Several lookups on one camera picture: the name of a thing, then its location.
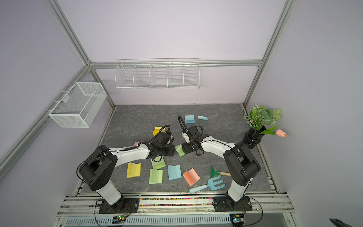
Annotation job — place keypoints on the yellow memo pad near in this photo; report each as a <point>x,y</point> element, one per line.
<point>133,170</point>

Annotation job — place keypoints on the yellow memo pad far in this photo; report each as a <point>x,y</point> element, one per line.
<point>157,130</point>

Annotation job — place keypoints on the pink artificial tulip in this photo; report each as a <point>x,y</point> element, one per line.
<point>274,131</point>

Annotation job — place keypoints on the light green memo pad small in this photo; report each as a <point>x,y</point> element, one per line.
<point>180,151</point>

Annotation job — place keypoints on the green toy rake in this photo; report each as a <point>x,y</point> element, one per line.
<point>215,173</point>

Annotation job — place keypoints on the light blue memo pad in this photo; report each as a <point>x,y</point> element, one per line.
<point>189,119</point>
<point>174,172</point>

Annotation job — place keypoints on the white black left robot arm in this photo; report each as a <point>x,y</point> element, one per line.
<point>97,169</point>

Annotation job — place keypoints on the green artificial plant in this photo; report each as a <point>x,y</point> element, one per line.
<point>260,116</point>

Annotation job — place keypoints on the white wire shelf basket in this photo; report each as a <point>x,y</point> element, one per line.
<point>167,73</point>

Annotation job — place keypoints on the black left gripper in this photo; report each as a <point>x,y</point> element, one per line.
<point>171,152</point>

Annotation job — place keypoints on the yellow memo pad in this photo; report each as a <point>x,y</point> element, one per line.
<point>157,130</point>
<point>133,170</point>

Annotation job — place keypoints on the light blue memo pad front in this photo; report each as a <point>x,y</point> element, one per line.
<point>174,172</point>

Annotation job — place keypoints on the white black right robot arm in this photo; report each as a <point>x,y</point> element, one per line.
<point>241,163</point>

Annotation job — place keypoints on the light blue toy fork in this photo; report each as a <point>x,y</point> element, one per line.
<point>215,183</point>

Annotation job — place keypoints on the light green memo pad front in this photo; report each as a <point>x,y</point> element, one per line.
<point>155,176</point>

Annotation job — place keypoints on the light green memo pad middle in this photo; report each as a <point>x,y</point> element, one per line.
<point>158,162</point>

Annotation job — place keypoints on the white wire basket left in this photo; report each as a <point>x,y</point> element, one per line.
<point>79,106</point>

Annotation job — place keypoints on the black plant pot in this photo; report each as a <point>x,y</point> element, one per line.
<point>252,138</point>

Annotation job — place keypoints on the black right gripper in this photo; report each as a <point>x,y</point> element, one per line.
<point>185,149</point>

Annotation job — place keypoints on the salmon memo pad front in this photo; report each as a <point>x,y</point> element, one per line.
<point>191,177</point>

